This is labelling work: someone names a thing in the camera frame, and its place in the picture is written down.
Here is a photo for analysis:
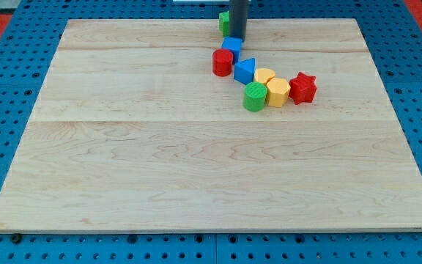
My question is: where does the yellow hexagon block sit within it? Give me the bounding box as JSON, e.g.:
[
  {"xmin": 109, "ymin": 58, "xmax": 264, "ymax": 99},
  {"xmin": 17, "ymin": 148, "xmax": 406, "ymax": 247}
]
[{"xmin": 266, "ymin": 78, "xmax": 291, "ymax": 107}]

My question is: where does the green cylinder block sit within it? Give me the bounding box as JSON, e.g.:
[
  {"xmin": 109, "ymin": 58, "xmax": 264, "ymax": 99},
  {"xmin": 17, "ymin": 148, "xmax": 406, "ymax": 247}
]
[{"xmin": 243, "ymin": 82, "xmax": 267, "ymax": 112}]

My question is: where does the blue triangle block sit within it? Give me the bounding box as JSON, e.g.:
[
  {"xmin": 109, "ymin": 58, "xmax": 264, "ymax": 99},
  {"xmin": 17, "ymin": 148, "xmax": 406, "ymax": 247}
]
[{"xmin": 234, "ymin": 58, "xmax": 256, "ymax": 85}]

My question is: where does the red cylinder block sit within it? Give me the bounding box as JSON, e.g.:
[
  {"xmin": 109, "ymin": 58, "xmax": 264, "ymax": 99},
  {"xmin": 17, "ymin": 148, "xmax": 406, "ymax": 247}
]
[{"xmin": 212, "ymin": 48, "xmax": 234, "ymax": 77}]

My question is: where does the yellow cylinder block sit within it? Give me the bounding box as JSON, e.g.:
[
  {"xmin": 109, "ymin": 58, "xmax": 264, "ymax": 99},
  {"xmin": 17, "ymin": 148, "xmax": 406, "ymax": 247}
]
[{"xmin": 253, "ymin": 67, "xmax": 276, "ymax": 85}]

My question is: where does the light wooden board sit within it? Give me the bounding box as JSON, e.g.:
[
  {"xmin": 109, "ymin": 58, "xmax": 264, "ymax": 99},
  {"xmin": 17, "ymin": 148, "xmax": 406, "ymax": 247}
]
[{"xmin": 0, "ymin": 18, "xmax": 422, "ymax": 234}]

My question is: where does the blue cube block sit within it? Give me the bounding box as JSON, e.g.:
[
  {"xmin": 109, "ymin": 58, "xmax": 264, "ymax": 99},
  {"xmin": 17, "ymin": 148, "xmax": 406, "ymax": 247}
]
[{"xmin": 221, "ymin": 37, "xmax": 243, "ymax": 65}]

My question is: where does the red star block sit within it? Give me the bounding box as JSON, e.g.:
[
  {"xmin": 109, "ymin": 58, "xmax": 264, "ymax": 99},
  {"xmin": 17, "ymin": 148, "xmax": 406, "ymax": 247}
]
[{"xmin": 289, "ymin": 72, "xmax": 317, "ymax": 105}]

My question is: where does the green block behind tool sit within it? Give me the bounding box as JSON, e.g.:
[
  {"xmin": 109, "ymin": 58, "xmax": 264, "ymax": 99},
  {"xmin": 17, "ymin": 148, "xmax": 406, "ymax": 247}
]
[{"xmin": 219, "ymin": 11, "xmax": 229, "ymax": 37}]

